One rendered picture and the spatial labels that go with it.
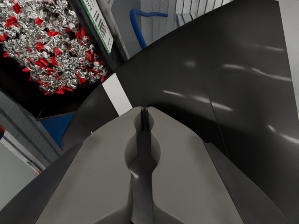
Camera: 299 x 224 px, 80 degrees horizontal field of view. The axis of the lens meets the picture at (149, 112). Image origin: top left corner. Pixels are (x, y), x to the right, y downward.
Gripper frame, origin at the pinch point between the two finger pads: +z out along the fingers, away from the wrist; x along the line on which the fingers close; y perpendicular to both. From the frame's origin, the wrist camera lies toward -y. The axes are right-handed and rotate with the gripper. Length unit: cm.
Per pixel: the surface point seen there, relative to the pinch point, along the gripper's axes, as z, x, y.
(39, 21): 12.5, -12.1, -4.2
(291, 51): 111, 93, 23
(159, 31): 100, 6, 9
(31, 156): 21.4, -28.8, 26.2
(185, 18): 90, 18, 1
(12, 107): 21.8, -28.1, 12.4
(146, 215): -0.9, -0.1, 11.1
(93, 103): 4.0, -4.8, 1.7
